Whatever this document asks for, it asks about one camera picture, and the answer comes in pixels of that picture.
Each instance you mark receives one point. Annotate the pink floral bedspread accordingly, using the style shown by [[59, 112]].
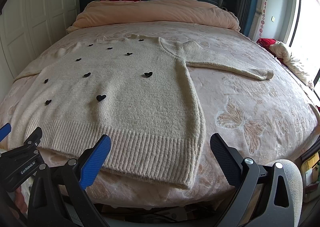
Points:
[[263, 119]]

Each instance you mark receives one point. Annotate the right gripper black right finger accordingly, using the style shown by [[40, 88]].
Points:
[[228, 158]]

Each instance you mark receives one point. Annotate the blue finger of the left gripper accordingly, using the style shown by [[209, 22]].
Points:
[[4, 131]]

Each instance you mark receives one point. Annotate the cream knit sweater black hearts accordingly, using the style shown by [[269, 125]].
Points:
[[136, 90]]

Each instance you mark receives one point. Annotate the white wardrobe with red stickers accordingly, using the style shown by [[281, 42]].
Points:
[[29, 27]]

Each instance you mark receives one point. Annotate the yellow cardboard box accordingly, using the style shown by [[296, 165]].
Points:
[[310, 176]]

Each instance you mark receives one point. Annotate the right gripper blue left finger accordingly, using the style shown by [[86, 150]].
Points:
[[93, 161]]

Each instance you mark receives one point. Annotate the peach folded duvet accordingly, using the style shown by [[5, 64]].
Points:
[[99, 13]]

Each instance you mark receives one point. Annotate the red and cream clothes pile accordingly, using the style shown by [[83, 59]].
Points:
[[288, 58]]

